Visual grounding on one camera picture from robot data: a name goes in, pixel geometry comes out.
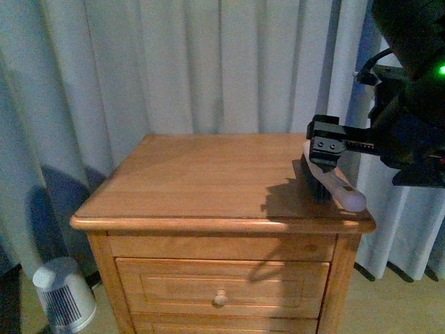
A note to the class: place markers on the wooden top drawer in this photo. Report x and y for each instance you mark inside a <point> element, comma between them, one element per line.
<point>254,288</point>

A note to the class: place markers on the wooden lower drawer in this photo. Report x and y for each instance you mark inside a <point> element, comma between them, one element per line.
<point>170,323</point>

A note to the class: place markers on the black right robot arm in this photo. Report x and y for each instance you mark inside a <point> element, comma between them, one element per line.
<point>414,32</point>

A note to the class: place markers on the wooden drawer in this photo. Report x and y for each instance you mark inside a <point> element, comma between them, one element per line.
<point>170,323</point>
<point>254,288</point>

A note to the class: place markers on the round wooden drawer knob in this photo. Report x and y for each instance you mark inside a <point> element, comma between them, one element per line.
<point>220,299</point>

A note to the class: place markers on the wooden nightstand cabinet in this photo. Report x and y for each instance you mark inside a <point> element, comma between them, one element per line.
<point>237,197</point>

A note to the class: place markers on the light blue curtain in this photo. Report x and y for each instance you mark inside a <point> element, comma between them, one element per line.
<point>83,81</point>

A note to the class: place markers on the beige hand brush black bristles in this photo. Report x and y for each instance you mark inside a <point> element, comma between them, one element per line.
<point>330,185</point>

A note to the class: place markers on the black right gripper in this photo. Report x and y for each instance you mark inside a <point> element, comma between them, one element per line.
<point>407,124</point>

